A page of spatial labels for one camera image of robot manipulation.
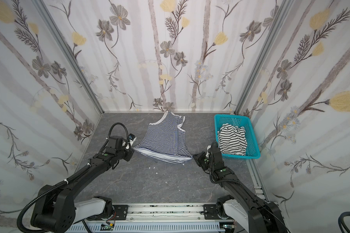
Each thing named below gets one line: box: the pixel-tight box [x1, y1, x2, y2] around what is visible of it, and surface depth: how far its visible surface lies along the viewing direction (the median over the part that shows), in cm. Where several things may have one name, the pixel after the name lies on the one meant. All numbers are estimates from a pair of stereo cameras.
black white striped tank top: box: [217, 123, 248, 156], surface depth 103 cm
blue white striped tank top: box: [133, 111, 193, 164], surface depth 104 cm
